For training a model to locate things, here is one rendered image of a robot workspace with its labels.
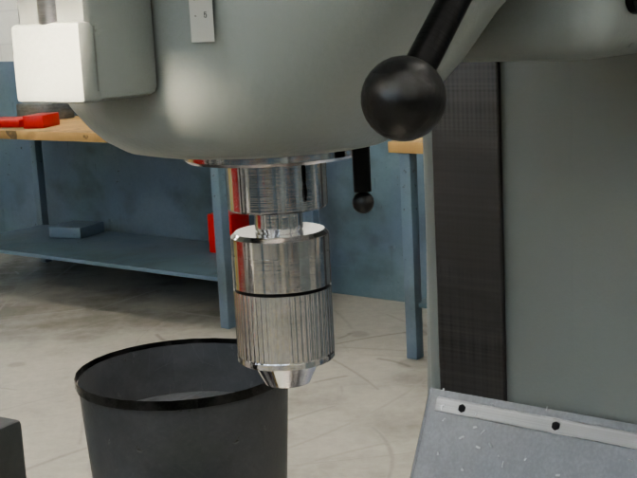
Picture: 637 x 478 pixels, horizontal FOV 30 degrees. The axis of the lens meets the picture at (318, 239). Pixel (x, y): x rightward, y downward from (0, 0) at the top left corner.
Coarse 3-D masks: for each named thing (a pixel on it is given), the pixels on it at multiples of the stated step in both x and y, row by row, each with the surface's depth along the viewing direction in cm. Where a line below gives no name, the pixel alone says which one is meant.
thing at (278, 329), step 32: (320, 256) 55; (256, 288) 55; (288, 288) 55; (320, 288) 56; (256, 320) 55; (288, 320) 55; (320, 320) 56; (256, 352) 55; (288, 352) 55; (320, 352) 56
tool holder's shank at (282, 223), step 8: (256, 216) 56; (264, 216) 55; (272, 216) 55; (280, 216) 55; (288, 216) 55; (296, 216) 56; (256, 224) 56; (264, 224) 55; (272, 224) 55; (280, 224) 55; (288, 224) 55; (296, 224) 56; (264, 232) 56; (272, 232) 55; (280, 232) 55
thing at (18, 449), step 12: (0, 420) 87; (12, 420) 87; (0, 432) 85; (12, 432) 86; (0, 444) 85; (12, 444) 86; (0, 456) 85; (12, 456) 86; (24, 456) 87; (0, 468) 85; (12, 468) 86; (24, 468) 87
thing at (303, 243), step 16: (304, 224) 58; (240, 240) 55; (256, 240) 54; (272, 240) 54; (288, 240) 54; (304, 240) 54; (320, 240) 55; (240, 256) 55; (256, 256) 54; (272, 256) 54; (288, 256) 54; (304, 256) 55
